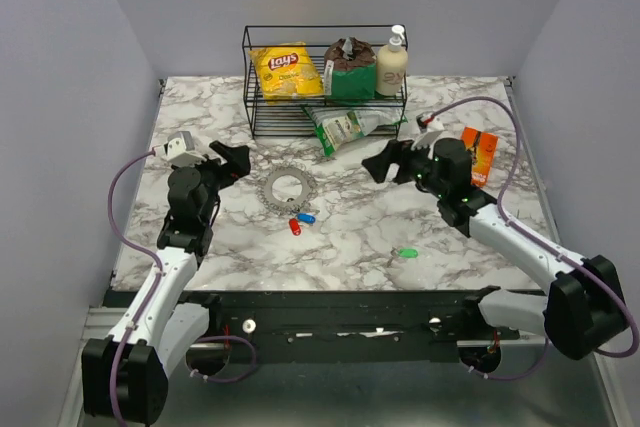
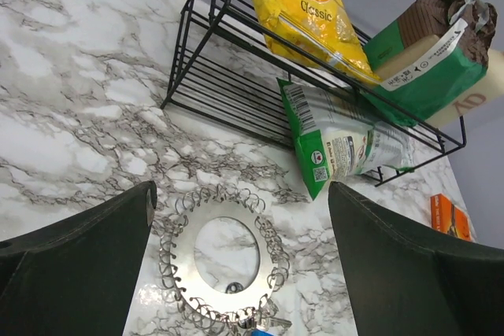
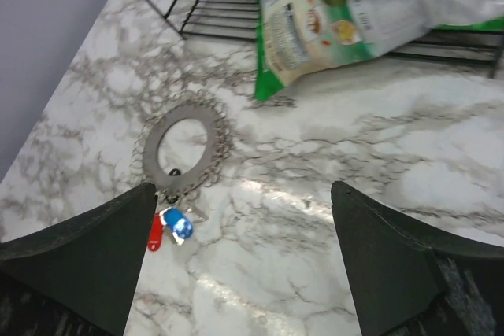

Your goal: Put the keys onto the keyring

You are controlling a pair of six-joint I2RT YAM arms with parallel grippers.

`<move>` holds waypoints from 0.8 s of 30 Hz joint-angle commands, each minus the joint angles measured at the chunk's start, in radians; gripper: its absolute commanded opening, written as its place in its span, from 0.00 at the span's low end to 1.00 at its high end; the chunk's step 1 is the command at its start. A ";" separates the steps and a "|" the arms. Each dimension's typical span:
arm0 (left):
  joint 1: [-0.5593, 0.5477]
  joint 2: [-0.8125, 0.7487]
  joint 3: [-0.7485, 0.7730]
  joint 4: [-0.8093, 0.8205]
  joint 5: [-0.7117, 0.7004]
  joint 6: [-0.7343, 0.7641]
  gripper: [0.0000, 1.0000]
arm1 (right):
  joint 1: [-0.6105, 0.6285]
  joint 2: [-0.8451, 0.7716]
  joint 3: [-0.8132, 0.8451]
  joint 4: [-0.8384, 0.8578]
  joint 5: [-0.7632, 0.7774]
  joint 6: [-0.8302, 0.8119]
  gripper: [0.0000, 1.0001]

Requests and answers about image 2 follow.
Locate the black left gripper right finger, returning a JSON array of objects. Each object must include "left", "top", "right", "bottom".
[{"left": 328, "top": 183, "right": 503, "bottom": 335}]

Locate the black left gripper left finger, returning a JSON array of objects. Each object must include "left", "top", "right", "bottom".
[{"left": 1, "top": 181, "right": 157, "bottom": 335}]

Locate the blue key tag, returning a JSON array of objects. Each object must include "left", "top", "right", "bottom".
[{"left": 250, "top": 329, "right": 273, "bottom": 336}]

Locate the silver keyring disc with rings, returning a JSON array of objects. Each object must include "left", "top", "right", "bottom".
[{"left": 159, "top": 184, "right": 292, "bottom": 335}]

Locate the orange razor box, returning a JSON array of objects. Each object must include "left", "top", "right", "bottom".
[{"left": 430, "top": 194, "right": 473, "bottom": 242}]

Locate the green white snack bag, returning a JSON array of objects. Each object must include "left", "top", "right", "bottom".
[{"left": 277, "top": 78, "right": 414, "bottom": 199}]

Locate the green brown paper bag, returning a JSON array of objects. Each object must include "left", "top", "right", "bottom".
[{"left": 363, "top": 0, "right": 498, "bottom": 127}]

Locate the yellow Lays chips bag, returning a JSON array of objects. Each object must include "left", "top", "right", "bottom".
[{"left": 252, "top": 0, "right": 381, "bottom": 85}]

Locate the black wire rack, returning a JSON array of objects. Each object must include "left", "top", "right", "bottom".
[{"left": 164, "top": 0, "right": 467, "bottom": 186}]

